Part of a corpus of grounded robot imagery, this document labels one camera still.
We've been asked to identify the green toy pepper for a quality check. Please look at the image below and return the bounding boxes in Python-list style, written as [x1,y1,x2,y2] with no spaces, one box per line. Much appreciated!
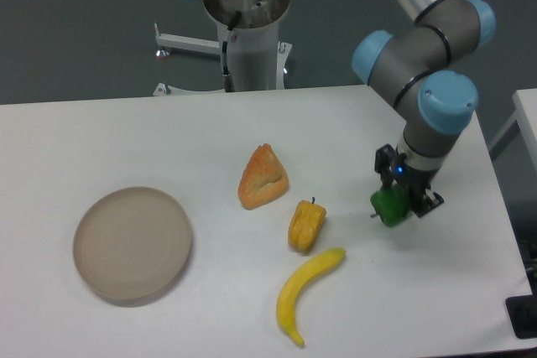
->
[370,184,409,227]

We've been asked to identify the white side table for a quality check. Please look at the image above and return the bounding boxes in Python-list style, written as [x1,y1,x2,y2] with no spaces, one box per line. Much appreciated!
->
[487,88,537,166]

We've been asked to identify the yellow toy pepper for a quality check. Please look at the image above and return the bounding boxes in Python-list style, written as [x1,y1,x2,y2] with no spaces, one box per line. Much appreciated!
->
[288,197,326,253]

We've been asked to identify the beige round plate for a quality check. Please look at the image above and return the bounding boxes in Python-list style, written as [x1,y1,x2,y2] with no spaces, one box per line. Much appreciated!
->
[72,186,193,307]

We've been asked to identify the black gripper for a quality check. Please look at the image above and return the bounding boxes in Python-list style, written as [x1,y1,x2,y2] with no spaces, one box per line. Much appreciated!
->
[374,139,444,218]

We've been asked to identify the orange toy bread slice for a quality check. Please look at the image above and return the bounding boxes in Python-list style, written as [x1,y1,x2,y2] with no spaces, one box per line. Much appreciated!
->
[237,143,289,210]

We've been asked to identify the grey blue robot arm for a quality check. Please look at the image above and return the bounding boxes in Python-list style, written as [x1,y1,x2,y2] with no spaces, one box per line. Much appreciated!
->
[203,0,496,226]

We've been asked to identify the black device at table edge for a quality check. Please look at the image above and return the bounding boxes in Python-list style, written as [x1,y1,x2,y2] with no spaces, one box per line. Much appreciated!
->
[505,295,536,340]

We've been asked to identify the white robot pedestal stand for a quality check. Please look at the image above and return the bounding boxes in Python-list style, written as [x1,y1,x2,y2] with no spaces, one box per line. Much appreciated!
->
[154,0,292,92]

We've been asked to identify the yellow toy banana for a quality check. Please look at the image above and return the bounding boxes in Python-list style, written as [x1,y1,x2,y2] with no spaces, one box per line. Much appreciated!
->
[275,247,347,348]

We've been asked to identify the black cable on pedestal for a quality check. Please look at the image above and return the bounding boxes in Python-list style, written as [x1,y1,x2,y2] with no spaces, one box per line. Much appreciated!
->
[221,10,242,93]

